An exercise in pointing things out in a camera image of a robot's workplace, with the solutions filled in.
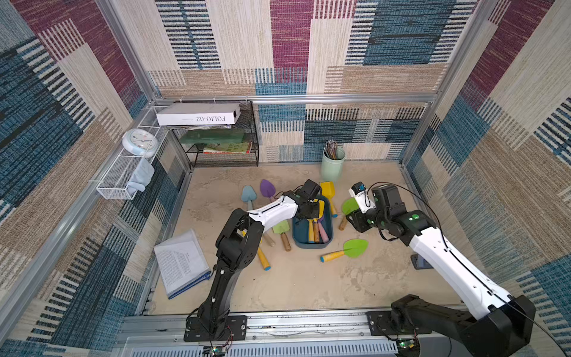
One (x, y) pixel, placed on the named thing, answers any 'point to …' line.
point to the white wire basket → (114, 186)
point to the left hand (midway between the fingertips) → (314, 211)
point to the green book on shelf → (191, 137)
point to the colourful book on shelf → (228, 148)
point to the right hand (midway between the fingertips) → (352, 211)
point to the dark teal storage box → (300, 227)
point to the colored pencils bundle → (331, 149)
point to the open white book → (181, 262)
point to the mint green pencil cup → (331, 169)
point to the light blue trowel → (248, 195)
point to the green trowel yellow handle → (352, 248)
